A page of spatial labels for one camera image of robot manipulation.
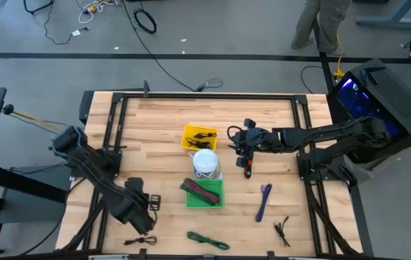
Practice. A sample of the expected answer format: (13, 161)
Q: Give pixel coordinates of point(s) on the green plastic basket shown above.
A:
(194, 202)

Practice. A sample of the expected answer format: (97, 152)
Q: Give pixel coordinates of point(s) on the yellow rod with black knob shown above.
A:
(8, 109)

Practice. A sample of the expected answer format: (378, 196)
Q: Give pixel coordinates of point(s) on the yellow plastic basket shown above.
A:
(190, 131)

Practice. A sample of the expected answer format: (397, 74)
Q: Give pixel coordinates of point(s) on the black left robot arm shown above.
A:
(93, 169)

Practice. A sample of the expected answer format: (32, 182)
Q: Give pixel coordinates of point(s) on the grey desk base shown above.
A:
(393, 20)

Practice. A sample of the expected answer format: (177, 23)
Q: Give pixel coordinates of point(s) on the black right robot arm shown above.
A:
(335, 135)

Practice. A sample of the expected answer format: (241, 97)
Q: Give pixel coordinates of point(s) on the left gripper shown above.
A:
(136, 209)

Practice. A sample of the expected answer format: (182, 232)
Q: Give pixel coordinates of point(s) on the white dome lamp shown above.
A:
(205, 160)

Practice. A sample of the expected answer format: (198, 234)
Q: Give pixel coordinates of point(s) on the black computer case blue light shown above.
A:
(400, 97)

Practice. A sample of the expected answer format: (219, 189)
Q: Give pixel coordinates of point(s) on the black metal table frame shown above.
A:
(208, 96)

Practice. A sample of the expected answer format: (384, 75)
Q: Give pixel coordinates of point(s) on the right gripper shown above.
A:
(257, 140)

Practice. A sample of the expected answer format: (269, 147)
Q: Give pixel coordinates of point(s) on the person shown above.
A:
(320, 21)

